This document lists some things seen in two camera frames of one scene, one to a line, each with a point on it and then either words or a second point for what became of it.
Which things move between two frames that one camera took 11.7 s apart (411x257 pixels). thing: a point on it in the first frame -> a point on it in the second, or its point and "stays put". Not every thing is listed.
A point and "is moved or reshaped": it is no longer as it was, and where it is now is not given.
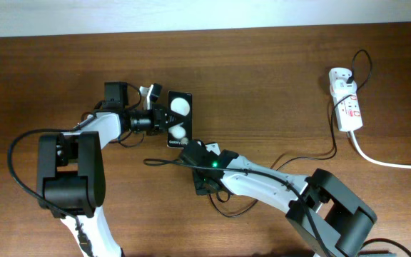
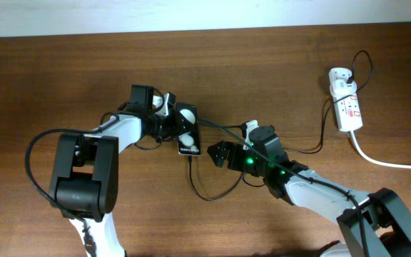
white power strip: [348, 112] stays put
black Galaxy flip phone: [179, 133] is moved or reshaped
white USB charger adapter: [338, 85] stays put
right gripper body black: [199, 182] -> [245, 160]
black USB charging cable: [226, 214] -> [322, 126]
